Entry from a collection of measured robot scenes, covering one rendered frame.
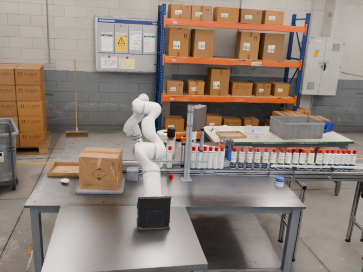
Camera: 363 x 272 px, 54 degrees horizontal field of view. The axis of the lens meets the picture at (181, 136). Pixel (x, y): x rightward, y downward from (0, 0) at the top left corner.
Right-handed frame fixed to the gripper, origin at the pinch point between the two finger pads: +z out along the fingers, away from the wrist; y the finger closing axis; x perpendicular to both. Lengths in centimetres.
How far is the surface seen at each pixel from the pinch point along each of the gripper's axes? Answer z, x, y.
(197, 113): -24, -56, -18
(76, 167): -4, 63, 7
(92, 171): -13, 36, -42
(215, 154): 21, -62, -3
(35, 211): -4, 81, -62
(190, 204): 30, -28, -63
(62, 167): -8, 74, 7
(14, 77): -91, 179, 267
